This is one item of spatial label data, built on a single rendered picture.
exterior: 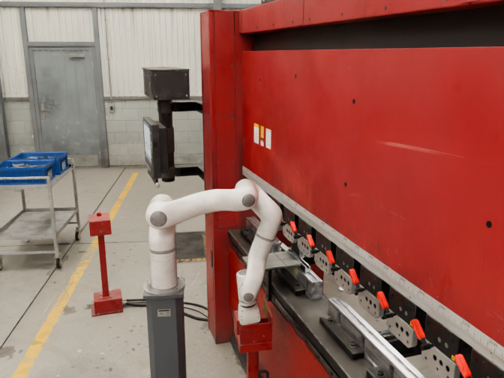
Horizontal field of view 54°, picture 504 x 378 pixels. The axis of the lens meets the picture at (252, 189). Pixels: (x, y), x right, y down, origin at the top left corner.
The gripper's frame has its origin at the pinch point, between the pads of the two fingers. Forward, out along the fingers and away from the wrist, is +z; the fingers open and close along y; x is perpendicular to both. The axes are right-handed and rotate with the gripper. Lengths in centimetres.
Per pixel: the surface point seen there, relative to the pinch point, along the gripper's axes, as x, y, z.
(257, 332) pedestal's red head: 4.8, -2.6, -1.8
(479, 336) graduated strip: 105, -49, -52
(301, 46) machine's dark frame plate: -37, -44, -130
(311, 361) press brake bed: 27.4, -22.2, 2.9
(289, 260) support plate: -22.2, -26.4, -23.6
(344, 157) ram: 26, -41, -87
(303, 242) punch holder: -9, -31, -38
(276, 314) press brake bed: -15.6, -16.1, 2.5
